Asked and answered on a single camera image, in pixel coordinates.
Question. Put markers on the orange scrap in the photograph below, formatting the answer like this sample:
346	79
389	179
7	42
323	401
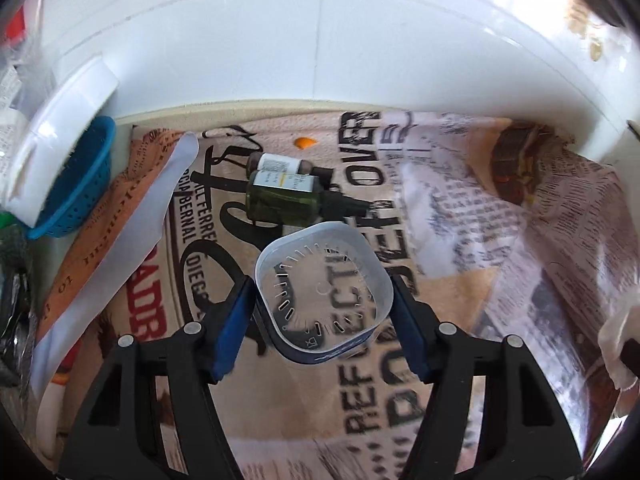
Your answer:
305	143

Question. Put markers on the newspaper print tablecloth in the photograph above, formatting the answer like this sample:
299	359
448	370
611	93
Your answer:
500	240

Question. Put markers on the blue plastic colander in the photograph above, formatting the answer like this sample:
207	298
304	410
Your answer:
85	175

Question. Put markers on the white crumpled bag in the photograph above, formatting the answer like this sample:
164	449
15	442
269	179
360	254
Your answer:
615	340

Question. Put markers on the white paper strip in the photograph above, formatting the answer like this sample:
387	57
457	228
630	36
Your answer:
150	210

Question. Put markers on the brown glass bottle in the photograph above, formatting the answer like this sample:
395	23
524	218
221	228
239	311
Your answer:
275	162

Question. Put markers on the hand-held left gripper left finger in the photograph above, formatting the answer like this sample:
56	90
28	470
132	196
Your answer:
235	325

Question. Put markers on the white printed bag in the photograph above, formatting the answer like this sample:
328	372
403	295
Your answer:
10	130

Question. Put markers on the white plastic basket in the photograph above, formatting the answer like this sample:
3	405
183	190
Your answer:
55	125

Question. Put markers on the green glass bottle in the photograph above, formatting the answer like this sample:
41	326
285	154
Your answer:
280	200

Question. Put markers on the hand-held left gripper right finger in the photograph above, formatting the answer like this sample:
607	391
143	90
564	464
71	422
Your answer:
407	330

